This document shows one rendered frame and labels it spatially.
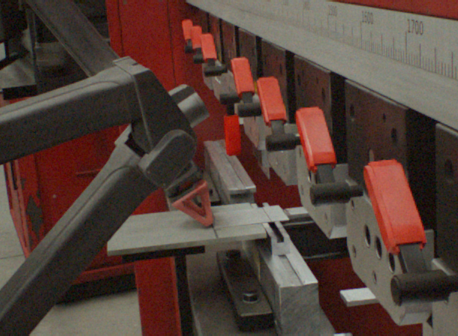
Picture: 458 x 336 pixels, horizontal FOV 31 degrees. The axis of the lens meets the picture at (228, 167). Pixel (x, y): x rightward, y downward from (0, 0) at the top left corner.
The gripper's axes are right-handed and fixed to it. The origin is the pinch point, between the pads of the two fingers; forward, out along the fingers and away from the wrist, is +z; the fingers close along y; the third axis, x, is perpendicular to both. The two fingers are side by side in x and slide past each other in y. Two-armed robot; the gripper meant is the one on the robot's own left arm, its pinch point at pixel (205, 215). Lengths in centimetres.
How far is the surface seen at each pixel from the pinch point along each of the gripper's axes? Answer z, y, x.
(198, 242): 0.5, -8.5, 2.8
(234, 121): -15.6, -15.6, -12.4
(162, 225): -2.1, 1.7, 7.3
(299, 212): 8.2, -1.6, -14.3
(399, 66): -30, -83, -22
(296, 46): -28, -50, -21
